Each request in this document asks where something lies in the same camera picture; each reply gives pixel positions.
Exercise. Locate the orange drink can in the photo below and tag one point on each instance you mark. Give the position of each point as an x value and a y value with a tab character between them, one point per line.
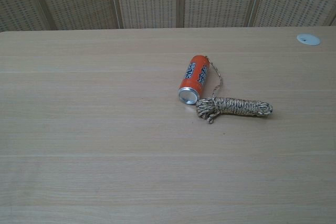
193	78

